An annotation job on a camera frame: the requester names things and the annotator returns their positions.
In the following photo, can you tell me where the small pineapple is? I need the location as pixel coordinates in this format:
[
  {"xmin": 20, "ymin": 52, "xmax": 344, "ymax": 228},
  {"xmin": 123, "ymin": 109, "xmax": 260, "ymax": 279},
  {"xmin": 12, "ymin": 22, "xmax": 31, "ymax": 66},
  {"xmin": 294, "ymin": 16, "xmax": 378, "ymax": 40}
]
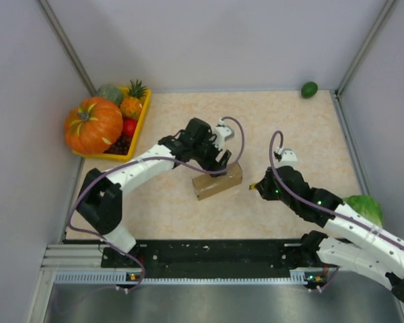
[{"xmin": 120, "ymin": 79, "xmax": 147, "ymax": 121}]

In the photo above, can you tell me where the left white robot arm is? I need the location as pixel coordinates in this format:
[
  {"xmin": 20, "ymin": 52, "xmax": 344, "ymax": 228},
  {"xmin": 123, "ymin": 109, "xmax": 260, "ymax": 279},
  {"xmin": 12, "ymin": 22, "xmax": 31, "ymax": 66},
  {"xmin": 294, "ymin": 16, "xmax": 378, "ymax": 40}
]
[{"xmin": 76, "ymin": 118, "xmax": 234, "ymax": 267}]

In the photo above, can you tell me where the dark grape bunch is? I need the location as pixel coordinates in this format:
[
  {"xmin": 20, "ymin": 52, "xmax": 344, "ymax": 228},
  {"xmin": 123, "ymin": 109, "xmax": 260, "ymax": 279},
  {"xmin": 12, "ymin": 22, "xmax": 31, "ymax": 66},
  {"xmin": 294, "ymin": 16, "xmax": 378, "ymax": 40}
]
[{"xmin": 104, "ymin": 135, "xmax": 132, "ymax": 155}]

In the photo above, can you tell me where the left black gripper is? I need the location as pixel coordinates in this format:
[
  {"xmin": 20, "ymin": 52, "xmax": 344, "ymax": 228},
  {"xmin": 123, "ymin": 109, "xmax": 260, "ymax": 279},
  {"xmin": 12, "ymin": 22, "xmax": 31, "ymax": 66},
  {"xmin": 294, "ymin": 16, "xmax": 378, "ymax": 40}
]
[{"xmin": 191, "ymin": 133, "xmax": 230, "ymax": 178}]

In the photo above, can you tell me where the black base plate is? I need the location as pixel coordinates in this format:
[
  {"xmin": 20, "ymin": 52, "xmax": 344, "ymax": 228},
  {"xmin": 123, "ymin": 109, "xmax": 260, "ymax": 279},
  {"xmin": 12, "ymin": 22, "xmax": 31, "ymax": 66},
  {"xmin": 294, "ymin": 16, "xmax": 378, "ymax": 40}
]
[{"xmin": 62, "ymin": 238, "xmax": 358, "ymax": 279}]

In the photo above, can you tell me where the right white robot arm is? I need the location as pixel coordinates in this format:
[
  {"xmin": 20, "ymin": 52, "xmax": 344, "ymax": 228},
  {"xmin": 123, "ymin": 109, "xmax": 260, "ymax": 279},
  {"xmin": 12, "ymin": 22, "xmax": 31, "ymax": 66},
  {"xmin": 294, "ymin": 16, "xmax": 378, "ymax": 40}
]
[{"xmin": 249, "ymin": 166, "xmax": 404, "ymax": 303}]

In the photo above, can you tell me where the orange pumpkin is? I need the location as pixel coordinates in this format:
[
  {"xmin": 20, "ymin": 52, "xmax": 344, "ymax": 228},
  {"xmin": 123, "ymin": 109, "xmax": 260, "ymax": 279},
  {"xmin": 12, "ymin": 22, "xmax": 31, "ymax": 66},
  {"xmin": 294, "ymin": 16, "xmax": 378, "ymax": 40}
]
[{"xmin": 64, "ymin": 96, "xmax": 123, "ymax": 155}]

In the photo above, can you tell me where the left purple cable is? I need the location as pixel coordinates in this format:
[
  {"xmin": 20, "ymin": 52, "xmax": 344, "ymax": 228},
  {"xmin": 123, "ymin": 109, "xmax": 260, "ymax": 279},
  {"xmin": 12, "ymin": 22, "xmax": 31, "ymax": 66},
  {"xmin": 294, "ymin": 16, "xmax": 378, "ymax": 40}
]
[{"xmin": 67, "ymin": 116, "xmax": 246, "ymax": 292}]

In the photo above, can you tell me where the aluminium frame rail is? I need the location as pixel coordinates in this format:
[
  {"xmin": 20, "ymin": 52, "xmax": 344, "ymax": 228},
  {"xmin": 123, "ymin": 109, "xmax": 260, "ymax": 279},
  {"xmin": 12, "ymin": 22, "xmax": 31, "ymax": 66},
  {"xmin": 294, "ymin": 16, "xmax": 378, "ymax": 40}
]
[{"xmin": 40, "ymin": 242, "xmax": 404, "ymax": 286}]

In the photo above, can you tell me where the red apple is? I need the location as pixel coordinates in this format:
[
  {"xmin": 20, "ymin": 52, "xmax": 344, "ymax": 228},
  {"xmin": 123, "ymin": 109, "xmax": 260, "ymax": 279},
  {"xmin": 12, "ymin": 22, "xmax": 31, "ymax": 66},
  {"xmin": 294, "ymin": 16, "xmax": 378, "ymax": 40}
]
[{"xmin": 122, "ymin": 118, "xmax": 137, "ymax": 138}]

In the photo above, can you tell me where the brown cardboard express box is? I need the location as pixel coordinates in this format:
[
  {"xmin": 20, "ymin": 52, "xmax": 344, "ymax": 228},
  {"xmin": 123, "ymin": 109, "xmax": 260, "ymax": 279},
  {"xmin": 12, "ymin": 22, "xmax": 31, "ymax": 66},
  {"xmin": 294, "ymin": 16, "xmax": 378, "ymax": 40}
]
[{"xmin": 192, "ymin": 164, "xmax": 243, "ymax": 201}]

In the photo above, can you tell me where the green lime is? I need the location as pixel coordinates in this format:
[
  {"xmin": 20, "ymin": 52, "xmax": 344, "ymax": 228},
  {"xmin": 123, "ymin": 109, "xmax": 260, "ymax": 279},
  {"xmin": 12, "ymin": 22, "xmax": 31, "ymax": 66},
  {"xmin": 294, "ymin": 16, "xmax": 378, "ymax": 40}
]
[{"xmin": 300, "ymin": 81, "xmax": 318, "ymax": 99}]

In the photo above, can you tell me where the green squash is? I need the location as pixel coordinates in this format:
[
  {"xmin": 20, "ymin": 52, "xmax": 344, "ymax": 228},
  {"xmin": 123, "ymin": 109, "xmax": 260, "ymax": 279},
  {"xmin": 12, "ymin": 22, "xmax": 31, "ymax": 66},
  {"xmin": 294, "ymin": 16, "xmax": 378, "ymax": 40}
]
[{"xmin": 96, "ymin": 84, "xmax": 124, "ymax": 106}]

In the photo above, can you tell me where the yellow plastic tray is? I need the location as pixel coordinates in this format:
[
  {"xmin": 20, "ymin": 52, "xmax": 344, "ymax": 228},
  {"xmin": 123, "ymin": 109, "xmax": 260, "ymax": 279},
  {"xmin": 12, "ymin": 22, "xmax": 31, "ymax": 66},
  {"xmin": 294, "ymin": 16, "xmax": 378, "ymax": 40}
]
[{"xmin": 70, "ymin": 86, "xmax": 152, "ymax": 162}]

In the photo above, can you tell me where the green lettuce head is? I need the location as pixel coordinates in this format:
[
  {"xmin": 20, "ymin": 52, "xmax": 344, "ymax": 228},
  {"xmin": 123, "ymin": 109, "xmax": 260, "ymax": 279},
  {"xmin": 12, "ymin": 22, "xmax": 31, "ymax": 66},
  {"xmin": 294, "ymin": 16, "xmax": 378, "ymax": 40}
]
[{"xmin": 343, "ymin": 195, "xmax": 384, "ymax": 226}]

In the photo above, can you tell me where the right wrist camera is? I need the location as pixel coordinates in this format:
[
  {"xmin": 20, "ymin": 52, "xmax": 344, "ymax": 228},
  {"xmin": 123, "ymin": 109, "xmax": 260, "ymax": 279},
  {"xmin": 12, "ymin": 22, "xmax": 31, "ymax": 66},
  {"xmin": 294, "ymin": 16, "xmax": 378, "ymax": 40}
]
[{"xmin": 274, "ymin": 147, "xmax": 298, "ymax": 168}]

